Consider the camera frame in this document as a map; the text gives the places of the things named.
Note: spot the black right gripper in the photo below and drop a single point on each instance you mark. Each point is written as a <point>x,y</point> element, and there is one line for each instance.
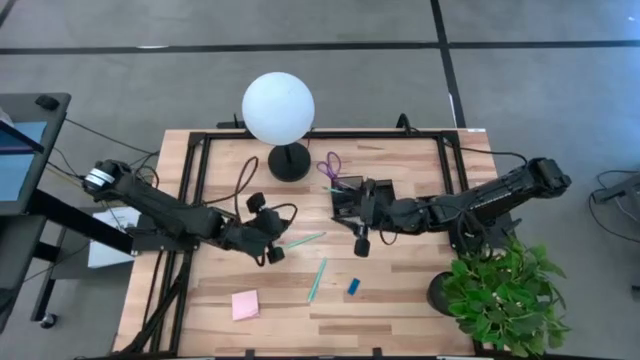
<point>387,215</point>

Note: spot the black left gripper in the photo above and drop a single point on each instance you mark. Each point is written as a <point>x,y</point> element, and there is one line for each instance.
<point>245,235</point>

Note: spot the teal pencil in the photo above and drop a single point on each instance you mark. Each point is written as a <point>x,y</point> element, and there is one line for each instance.
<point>305,240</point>
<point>332,189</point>

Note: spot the blue eraser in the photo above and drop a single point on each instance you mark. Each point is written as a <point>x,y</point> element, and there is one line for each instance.
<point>353,286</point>

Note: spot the thick teal pen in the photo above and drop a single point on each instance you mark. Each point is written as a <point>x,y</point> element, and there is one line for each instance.
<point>317,280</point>

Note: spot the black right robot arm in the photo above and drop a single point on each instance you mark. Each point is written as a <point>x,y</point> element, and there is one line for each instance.
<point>500,192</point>

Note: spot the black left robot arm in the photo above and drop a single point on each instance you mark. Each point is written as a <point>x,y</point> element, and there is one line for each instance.
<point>165,210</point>

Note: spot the black mesh desk organizer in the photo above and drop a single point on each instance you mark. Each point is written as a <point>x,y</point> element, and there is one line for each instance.
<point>342,207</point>

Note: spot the pink sticky note pad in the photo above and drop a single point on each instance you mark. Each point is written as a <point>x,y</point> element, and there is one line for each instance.
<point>245,305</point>

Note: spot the white globe lamp black base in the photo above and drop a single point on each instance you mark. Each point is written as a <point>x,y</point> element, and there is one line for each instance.
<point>277,107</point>

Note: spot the white paper box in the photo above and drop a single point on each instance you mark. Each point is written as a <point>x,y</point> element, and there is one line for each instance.
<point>107,255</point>

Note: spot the green potted plant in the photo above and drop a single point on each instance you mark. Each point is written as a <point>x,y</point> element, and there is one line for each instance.
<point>500,300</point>

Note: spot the black wheeled stand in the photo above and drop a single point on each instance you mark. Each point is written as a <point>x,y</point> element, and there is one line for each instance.
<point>75,220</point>

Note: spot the dark grey side desk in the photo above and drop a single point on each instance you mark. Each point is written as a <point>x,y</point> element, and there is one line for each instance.
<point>55,130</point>

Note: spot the blue lit screen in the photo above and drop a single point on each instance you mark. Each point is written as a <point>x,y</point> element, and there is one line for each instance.
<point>20,170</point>

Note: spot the black computer mouse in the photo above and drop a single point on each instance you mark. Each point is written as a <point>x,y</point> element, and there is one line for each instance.
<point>47,102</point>

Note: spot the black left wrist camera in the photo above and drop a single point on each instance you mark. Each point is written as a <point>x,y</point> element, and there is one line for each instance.
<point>274,222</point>

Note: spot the black frame mount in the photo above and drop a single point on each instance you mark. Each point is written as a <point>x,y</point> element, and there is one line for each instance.
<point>402,122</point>
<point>235,124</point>

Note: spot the black frame bracket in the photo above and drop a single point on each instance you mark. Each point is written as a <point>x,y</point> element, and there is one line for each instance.
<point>248,353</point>
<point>377,353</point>

